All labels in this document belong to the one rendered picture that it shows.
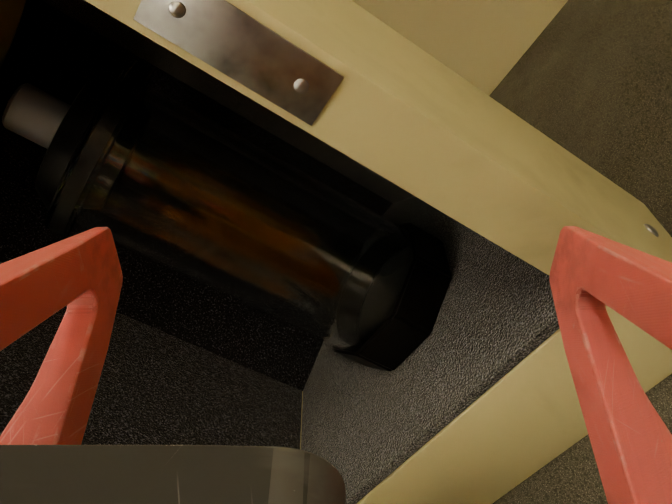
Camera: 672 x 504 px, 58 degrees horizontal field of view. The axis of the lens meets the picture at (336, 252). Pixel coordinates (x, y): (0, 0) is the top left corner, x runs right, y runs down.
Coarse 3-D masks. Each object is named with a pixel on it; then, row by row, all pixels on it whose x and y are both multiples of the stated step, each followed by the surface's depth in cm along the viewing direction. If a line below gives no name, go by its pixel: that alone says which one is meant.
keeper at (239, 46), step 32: (160, 0) 20; (192, 0) 20; (224, 0) 20; (160, 32) 20; (192, 32) 20; (224, 32) 20; (256, 32) 20; (224, 64) 21; (256, 64) 21; (288, 64) 21; (320, 64) 21; (288, 96) 22; (320, 96) 22
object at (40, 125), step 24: (120, 72) 33; (24, 96) 32; (48, 96) 33; (96, 96) 31; (24, 120) 33; (48, 120) 33; (72, 120) 31; (48, 144) 33; (72, 144) 31; (48, 168) 31; (48, 192) 32
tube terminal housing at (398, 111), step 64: (128, 0) 20; (256, 0) 21; (320, 0) 26; (384, 64) 25; (320, 128) 23; (384, 128) 23; (448, 128) 23; (512, 128) 30; (448, 192) 24; (512, 192) 24; (576, 192) 28; (512, 384) 31; (640, 384) 31; (448, 448) 34; (512, 448) 34
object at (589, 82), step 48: (576, 0) 57; (624, 0) 50; (528, 48) 61; (576, 48) 53; (624, 48) 47; (528, 96) 56; (576, 96) 50; (624, 96) 44; (576, 144) 47; (624, 144) 42; (528, 480) 36; (576, 480) 33
